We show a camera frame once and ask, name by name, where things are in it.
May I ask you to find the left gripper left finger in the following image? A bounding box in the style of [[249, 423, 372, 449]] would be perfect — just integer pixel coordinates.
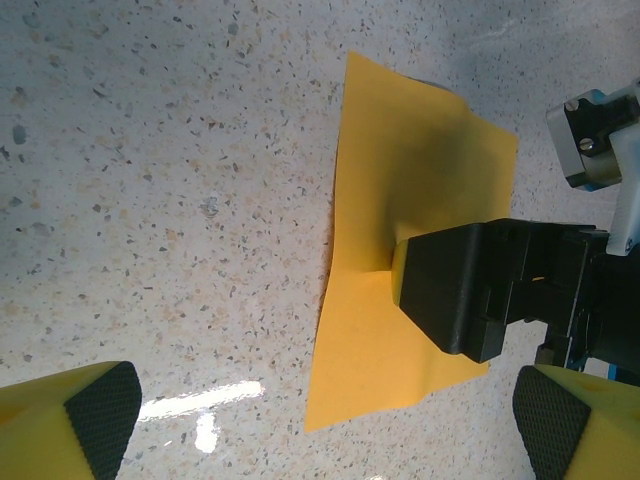
[[0, 360, 144, 480]]

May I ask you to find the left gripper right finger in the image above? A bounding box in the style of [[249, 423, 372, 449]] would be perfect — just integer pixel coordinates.
[[512, 363, 640, 480]]

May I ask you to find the yellow paper sheet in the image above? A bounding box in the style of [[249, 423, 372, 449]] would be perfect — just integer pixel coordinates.
[[303, 49, 520, 435]]

